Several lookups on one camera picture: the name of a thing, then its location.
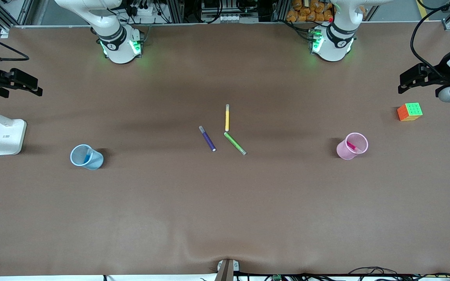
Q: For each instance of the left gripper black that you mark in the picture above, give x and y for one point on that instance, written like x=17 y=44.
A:
x=440 y=75

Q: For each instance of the pink marker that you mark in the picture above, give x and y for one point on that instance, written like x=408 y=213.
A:
x=352 y=146

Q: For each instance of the blue marker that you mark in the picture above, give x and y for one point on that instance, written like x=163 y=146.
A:
x=88 y=156

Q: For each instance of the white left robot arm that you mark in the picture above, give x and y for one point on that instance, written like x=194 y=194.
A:
x=334 y=47

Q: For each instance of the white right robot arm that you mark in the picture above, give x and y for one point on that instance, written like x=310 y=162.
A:
x=115 y=47

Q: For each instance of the colourful puzzle cube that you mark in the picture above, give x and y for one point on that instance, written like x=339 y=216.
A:
x=409 y=111

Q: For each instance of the white stand base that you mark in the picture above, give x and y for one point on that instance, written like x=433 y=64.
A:
x=8 y=136

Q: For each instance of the pink mesh cup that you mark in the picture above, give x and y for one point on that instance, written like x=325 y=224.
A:
x=350 y=150

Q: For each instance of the blue mesh cup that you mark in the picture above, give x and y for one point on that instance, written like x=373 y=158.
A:
x=94 y=160

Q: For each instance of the orange snack bag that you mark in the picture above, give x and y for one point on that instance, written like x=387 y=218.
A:
x=311 y=9

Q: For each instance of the white power strip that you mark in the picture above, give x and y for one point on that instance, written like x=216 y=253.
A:
x=143 y=9

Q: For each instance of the green marker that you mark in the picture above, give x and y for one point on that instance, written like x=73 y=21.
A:
x=234 y=143

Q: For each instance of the purple marker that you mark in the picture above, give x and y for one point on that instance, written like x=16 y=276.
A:
x=207 y=138

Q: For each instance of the yellow marker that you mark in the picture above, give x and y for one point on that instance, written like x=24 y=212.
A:
x=227 y=117

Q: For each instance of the metal table edge bracket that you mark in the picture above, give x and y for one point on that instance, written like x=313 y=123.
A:
x=227 y=270

